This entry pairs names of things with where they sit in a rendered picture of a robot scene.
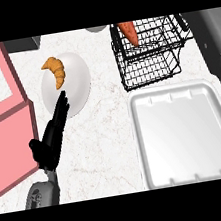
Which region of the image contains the grey rounded appliance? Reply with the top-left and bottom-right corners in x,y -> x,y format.
181,6 -> 221,110

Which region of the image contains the orange sweet potato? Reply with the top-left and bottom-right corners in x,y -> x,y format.
116,19 -> 141,50

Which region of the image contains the white oval plate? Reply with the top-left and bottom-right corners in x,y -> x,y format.
35,49 -> 97,123

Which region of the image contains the white plastic tray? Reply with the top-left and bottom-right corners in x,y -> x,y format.
126,75 -> 221,193

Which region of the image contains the dark grey flat object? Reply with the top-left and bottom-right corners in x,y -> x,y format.
2,34 -> 44,56

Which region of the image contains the grey round object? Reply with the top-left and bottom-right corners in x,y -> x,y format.
84,24 -> 109,35

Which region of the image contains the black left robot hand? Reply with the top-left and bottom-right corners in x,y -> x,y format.
20,89 -> 80,175

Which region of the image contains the pink box appliance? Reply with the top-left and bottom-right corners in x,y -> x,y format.
0,37 -> 49,201

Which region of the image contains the golden croissant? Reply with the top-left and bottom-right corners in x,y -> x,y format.
39,54 -> 68,93

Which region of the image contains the black wire tiered basket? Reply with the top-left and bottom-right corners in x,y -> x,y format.
108,11 -> 202,94

